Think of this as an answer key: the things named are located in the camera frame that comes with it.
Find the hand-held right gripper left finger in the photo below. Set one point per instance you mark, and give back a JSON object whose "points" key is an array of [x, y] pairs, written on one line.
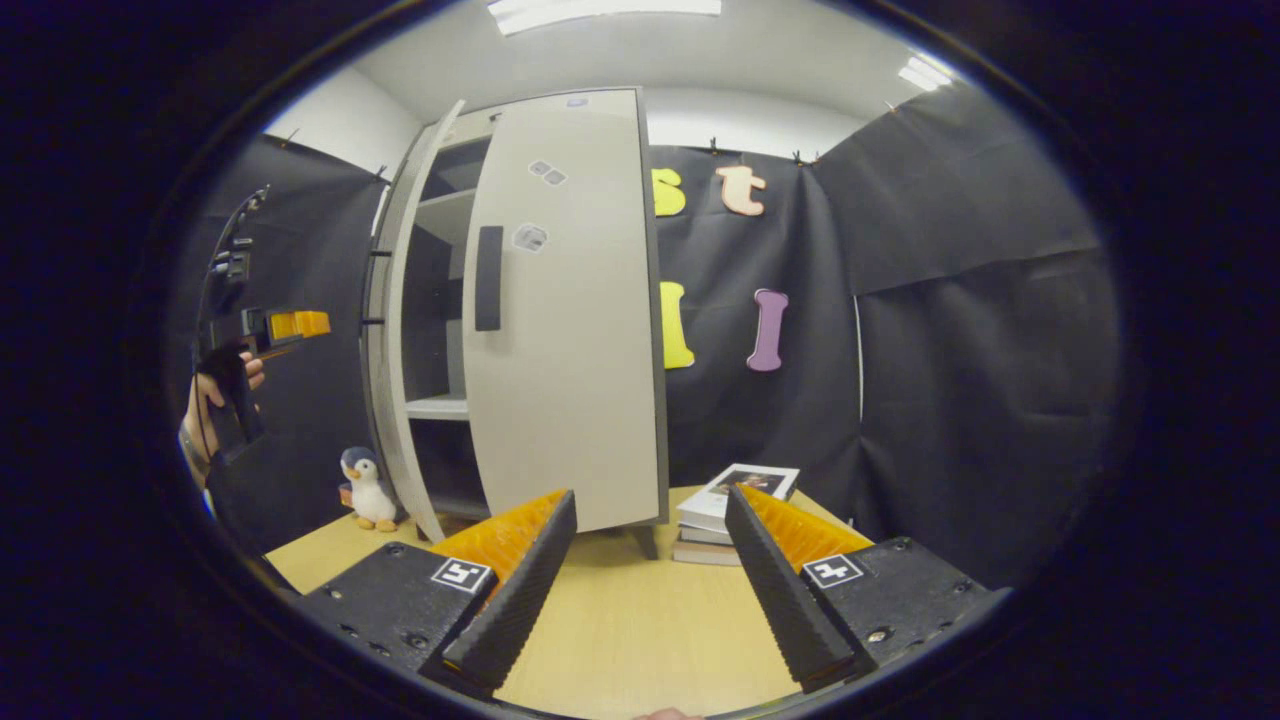
{"points": [[530, 590]]}

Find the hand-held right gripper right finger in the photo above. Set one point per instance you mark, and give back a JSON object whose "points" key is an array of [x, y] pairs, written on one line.
{"points": [[780, 600]]}

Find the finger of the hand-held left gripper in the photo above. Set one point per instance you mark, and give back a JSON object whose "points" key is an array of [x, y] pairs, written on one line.
{"points": [[300, 324]]}

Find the grey cabinet door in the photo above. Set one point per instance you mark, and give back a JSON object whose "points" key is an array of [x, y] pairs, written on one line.
{"points": [[400, 350], [580, 350]]}

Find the grey cabinet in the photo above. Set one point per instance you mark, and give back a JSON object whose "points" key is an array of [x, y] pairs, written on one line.
{"points": [[435, 300]]}

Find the grey cabinet shelf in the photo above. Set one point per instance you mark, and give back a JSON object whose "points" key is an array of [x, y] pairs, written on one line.
{"points": [[445, 210], [438, 407]]}

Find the black backdrop cloth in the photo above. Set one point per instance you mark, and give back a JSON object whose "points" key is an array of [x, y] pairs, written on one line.
{"points": [[980, 400], [310, 400]]}

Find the brown book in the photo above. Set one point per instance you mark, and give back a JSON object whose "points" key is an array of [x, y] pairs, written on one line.
{"points": [[705, 553]]}

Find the grey book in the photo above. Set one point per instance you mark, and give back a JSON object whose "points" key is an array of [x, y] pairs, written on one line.
{"points": [[705, 535]]}

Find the white photo cover book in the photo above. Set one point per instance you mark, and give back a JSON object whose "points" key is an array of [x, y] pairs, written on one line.
{"points": [[715, 500]]}

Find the penguin plush toy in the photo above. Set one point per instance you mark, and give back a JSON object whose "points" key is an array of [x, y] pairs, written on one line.
{"points": [[372, 490]]}

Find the long ceiling light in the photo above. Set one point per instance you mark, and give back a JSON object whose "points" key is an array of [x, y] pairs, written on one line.
{"points": [[600, 12]]}

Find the small ceiling light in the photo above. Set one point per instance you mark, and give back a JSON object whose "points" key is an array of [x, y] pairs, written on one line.
{"points": [[925, 75]]}

